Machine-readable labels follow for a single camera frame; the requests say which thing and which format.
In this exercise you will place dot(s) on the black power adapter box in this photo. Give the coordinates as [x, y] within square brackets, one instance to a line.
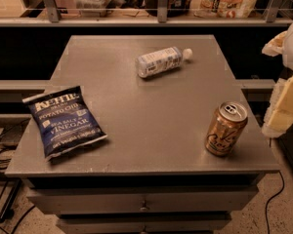
[11, 136]

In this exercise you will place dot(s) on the upper drawer with knob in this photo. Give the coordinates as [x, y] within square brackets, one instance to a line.
[89, 201]

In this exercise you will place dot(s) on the orange soda can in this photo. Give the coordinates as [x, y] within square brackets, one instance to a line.
[227, 124]

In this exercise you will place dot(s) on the clear plastic container on shelf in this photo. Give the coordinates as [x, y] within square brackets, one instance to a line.
[92, 8]

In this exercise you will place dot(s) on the grey drawer cabinet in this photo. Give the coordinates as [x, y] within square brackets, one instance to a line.
[155, 126]

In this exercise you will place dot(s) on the clear plastic water bottle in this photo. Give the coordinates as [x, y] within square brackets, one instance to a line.
[160, 61]

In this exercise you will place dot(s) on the metal shelf rail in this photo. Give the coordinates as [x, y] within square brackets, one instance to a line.
[130, 13]

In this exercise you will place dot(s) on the lower drawer with knob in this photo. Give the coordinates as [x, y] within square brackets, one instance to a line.
[143, 223]

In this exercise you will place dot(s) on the blue Kettle chip bag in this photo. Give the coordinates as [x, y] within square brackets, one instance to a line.
[64, 121]

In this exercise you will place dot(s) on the printed snack bag on shelf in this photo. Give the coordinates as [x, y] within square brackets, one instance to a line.
[229, 9]

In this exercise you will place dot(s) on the drawer with knob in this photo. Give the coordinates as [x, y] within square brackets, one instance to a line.
[89, 201]
[143, 223]

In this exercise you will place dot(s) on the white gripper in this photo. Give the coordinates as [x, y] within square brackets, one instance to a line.
[280, 114]

